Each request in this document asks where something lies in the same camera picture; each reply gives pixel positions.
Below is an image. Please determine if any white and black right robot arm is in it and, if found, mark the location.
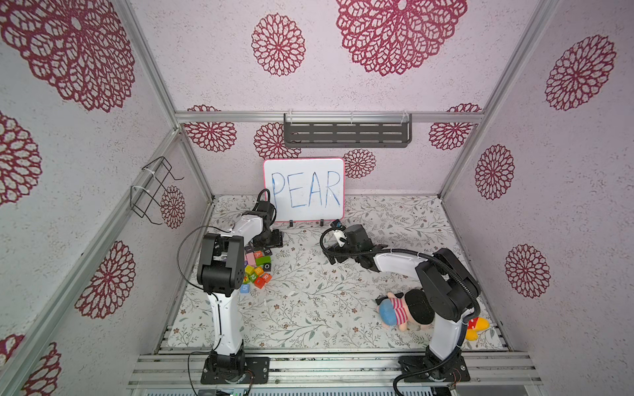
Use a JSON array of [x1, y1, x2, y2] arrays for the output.
[[319, 221, 481, 362]]

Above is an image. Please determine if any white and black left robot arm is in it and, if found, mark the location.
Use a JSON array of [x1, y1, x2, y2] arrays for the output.
[[196, 199, 282, 376]]

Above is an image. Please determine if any long green block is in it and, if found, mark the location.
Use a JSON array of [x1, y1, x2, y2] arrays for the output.
[[256, 256, 272, 267]]

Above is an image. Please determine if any red block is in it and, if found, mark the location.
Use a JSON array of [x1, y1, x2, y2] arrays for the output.
[[254, 277, 267, 289]]

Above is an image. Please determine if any pink framed whiteboard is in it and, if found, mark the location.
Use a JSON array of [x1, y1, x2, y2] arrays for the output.
[[263, 158, 345, 223]]

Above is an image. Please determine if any striped plush doll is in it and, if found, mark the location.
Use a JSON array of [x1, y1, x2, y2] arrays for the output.
[[376, 289, 435, 332]]

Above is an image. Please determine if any yellow plush toy red dress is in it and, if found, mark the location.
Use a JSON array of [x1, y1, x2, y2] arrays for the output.
[[466, 317, 490, 341]]

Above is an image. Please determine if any dark grey wall shelf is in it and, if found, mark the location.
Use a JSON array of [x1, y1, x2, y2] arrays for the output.
[[282, 114, 413, 149]]

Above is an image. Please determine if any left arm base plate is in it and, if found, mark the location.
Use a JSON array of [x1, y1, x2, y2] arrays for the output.
[[200, 354, 271, 385]]

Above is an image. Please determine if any black wire wall rack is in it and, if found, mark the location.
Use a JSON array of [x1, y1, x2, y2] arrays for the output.
[[129, 156, 186, 229]]

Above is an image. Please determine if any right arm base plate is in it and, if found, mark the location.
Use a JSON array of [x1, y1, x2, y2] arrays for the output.
[[398, 352, 471, 383]]

